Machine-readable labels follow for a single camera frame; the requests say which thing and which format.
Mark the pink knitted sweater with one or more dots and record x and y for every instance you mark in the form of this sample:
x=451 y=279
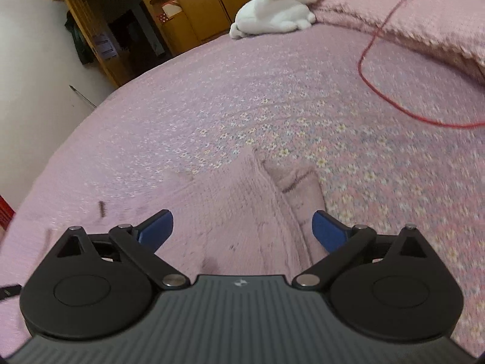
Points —
x=248 y=217

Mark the yellow wooden wardrobe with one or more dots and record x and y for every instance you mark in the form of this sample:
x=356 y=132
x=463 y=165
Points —
x=129 y=37

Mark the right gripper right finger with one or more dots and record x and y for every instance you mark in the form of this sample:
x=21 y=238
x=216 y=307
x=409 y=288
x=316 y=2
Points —
x=390 y=287

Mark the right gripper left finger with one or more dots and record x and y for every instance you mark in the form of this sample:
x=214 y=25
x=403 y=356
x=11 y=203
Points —
x=91 y=286

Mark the white orange plush toy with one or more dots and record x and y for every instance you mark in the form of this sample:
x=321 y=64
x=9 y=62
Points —
x=259 y=17

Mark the dark hanging garment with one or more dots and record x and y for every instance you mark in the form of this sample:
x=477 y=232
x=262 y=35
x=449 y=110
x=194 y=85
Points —
x=82 y=48

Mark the pink folded blanket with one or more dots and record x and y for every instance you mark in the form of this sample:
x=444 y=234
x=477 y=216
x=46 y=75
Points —
x=451 y=31

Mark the pink floral bedspread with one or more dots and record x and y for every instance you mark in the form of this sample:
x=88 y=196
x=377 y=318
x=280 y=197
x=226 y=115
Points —
x=385 y=140

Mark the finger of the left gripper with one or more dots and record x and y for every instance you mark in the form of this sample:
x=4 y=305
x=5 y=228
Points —
x=10 y=291

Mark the red wooden chair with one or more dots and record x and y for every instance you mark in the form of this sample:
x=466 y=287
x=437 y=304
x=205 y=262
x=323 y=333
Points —
x=6 y=214

